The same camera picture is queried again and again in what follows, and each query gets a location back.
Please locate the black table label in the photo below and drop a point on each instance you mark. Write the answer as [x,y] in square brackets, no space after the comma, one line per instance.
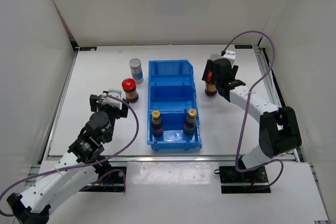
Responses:
[87,48]
[243,47]

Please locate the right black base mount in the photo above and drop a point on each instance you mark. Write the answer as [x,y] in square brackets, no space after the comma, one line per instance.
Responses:
[234,182]

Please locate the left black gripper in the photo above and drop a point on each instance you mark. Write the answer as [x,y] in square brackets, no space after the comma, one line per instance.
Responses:
[95,102]

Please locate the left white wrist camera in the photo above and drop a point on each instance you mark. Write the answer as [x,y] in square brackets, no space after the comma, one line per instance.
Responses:
[108,98]

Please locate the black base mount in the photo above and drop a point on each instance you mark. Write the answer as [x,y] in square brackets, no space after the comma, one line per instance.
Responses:
[234,182]
[111,180]

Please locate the red-lid sauce jar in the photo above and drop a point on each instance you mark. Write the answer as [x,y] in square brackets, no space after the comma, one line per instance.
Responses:
[210,89]
[129,86]

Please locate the right black table label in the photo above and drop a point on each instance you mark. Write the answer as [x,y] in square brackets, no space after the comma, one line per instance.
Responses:
[243,47]

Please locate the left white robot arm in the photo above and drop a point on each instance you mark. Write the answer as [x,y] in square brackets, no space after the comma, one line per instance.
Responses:
[81,166]

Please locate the silver-capped shaker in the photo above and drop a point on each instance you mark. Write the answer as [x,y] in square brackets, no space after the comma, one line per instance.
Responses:
[136,70]
[215,58]

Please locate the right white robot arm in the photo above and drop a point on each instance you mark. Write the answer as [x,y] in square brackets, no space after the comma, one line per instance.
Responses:
[278,126]

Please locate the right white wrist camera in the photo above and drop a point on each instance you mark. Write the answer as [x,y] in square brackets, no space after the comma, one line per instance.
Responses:
[229,55]

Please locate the left black table label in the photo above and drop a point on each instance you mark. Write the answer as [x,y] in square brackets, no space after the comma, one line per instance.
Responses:
[87,48]

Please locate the yellow-cap sauce bottle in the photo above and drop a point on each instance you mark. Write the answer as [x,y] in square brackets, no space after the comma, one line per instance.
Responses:
[190,122]
[156,123]

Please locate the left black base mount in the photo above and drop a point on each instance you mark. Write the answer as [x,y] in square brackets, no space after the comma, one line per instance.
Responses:
[111,180]

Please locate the blue three-compartment plastic bin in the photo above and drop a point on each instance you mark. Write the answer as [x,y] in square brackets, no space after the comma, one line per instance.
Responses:
[172,91]

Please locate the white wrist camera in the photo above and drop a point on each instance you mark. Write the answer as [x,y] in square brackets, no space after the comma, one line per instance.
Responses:
[229,55]
[108,98]

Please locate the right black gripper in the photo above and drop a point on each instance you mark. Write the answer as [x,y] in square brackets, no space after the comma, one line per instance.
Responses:
[209,67]

